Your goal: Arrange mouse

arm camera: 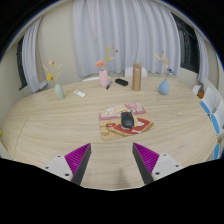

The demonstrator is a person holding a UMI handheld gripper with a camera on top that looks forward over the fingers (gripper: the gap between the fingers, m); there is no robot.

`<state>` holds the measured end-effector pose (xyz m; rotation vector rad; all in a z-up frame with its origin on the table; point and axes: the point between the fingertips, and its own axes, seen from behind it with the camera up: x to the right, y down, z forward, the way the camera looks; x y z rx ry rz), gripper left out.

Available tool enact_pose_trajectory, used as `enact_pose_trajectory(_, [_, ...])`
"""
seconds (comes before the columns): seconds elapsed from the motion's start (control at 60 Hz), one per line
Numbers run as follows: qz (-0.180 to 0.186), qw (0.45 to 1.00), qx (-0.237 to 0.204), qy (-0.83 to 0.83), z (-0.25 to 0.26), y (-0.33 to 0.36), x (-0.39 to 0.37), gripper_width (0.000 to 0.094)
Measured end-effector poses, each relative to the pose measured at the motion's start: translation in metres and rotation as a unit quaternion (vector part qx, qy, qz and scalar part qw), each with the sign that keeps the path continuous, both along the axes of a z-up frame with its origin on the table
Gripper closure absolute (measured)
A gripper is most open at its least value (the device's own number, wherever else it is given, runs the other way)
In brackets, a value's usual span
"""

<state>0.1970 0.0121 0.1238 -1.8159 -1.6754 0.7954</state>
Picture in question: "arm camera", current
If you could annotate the green vase with dried flowers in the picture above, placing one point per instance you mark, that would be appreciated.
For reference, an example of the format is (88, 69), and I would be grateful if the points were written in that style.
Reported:
(59, 92)

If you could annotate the pink vase with dried flowers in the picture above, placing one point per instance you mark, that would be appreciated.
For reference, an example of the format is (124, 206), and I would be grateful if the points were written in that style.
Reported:
(103, 79)

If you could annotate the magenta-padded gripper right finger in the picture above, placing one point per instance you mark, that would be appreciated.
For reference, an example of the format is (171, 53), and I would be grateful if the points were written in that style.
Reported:
(147, 159)

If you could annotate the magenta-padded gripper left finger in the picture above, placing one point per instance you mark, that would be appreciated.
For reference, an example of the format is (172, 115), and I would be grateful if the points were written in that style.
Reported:
(76, 159)

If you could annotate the tan insulated bottle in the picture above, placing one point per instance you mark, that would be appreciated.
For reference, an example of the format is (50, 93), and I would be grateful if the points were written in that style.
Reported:
(136, 78)

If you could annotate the black computer mouse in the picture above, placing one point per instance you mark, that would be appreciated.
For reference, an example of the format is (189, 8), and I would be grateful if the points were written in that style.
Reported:
(127, 120)

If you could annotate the narrow white curtain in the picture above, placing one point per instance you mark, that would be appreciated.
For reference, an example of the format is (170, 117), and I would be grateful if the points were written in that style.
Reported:
(32, 60)
(202, 56)

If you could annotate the row of white blue chairs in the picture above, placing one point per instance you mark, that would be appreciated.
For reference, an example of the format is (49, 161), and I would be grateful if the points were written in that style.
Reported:
(208, 100)

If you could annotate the white remote control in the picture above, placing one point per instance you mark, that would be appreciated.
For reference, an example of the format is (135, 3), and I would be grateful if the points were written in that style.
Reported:
(79, 93)

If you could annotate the small black box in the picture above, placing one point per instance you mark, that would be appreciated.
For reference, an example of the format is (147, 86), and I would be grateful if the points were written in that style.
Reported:
(121, 82)

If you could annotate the blue marker pen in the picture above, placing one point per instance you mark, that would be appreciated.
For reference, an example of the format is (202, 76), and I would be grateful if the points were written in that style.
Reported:
(109, 85)

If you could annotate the blue vase with dried flowers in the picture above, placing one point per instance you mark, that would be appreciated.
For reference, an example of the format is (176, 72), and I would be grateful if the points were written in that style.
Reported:
(163, 88)

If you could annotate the dark framed window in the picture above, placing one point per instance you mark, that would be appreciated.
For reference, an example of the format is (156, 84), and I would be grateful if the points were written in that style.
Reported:
(21, 66)
(188, 46)

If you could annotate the wide white curtain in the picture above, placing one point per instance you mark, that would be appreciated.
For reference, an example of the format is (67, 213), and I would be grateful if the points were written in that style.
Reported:
(130, 33)

